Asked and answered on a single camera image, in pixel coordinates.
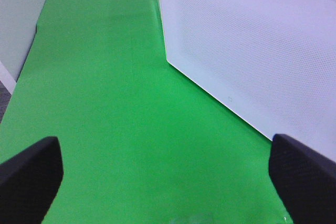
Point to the white microwave door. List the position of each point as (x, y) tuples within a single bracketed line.
[(272, 62)]

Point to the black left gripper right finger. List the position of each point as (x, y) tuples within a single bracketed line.
[(303, 179)]

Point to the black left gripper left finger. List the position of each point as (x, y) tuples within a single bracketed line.
[(30, 181)]

